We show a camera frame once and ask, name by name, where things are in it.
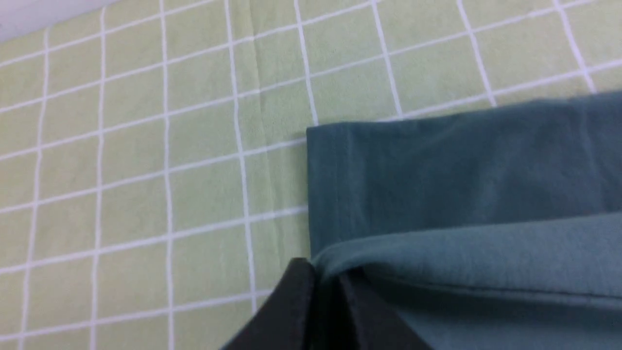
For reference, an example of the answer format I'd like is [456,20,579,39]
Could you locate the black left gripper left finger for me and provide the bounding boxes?
[223,258,315,350]

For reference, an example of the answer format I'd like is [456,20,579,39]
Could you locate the green checkered tablecloth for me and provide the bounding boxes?
[0,0,622,350]

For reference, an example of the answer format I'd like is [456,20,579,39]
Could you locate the green long-sleeved shirt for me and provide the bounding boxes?
[307,91,622,350]

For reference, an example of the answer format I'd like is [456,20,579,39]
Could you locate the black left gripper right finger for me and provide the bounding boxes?
[338,272,431,350]

